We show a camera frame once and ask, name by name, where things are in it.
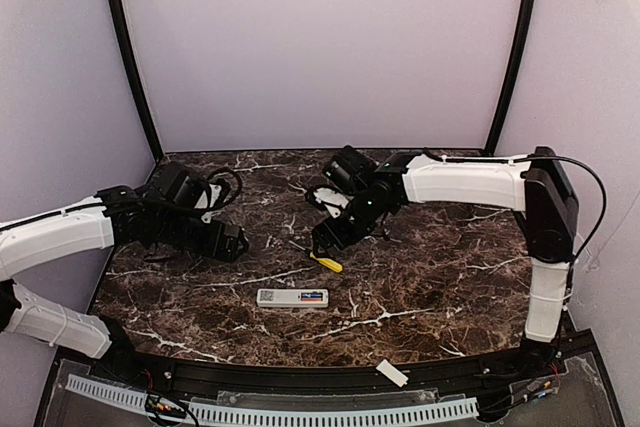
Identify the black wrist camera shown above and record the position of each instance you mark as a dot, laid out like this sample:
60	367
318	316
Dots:
183	186
349	172

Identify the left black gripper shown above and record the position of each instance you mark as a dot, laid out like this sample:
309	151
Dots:
226	240

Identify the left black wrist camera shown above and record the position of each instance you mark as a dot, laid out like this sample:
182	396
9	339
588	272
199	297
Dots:
183	186

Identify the left black frame post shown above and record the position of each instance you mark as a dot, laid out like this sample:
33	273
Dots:
134	79

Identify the white remote control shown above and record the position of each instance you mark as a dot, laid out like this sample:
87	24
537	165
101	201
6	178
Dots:
283	298

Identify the right black frame post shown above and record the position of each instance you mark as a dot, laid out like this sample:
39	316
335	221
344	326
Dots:
511	75

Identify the orange blue battery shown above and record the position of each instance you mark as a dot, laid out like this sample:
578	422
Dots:
314	302
312	296

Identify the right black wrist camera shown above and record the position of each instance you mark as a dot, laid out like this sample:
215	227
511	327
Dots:
349	172

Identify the yellow handled screwdriver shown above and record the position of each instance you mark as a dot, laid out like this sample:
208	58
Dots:
328	263

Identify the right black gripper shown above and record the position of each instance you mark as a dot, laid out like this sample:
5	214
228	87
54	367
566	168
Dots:
332	235

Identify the white slotted cable duct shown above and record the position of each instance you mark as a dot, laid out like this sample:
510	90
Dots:
236	409

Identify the white battery cover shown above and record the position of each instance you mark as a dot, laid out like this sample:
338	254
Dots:
392	373

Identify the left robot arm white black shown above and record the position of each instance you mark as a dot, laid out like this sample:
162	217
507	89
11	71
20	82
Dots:
174	208

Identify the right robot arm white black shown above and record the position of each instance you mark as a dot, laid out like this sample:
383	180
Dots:
535	187

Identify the black frame post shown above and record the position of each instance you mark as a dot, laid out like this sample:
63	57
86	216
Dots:
134	79
511	75

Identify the black front table rail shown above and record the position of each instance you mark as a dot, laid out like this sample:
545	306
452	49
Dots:
251	358

